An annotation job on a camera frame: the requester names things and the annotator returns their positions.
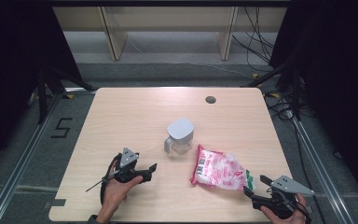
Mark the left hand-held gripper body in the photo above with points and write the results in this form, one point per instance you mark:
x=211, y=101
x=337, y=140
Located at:
x=127, y=158

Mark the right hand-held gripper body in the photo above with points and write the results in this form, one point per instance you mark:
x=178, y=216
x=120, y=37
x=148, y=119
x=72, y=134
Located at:
x=289, y=186

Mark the red and white plastic bag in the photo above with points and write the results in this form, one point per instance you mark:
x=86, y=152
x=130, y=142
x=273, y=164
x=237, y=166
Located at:
x=217, y=168

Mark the person's left hand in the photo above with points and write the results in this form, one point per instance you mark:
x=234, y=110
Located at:
x=116, y=193

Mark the person's right hand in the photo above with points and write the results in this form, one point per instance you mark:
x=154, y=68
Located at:
x=287, y=221

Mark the yellow tape piece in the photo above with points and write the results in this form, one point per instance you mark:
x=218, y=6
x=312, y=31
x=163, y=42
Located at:
x=70, y=96
x=254, y=75
x=273, y=95

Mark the round grey table grommet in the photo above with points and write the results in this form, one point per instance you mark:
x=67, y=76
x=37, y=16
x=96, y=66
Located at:
x=210, y=100

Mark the black metal stand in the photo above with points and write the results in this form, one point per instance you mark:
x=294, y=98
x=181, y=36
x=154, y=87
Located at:
x=296, y=93
x=42, y=99

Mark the black curtain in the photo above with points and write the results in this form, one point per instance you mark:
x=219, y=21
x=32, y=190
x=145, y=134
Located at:
x=9, y=62
x=338, y=62

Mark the light wooden desk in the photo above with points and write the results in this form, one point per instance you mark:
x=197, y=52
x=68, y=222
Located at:
x=167, y=18

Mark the metal floor rail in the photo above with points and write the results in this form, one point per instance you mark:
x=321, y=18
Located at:
x=18, y=168
x=320, y=168

